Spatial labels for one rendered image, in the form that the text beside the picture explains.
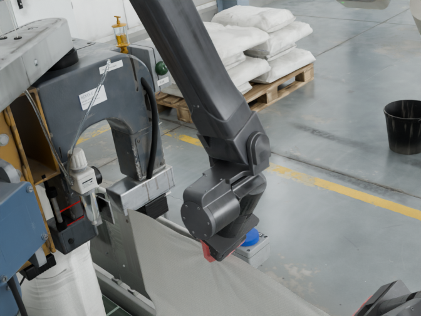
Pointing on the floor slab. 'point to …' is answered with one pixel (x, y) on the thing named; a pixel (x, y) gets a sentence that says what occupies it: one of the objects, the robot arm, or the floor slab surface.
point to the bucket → (404, 126)
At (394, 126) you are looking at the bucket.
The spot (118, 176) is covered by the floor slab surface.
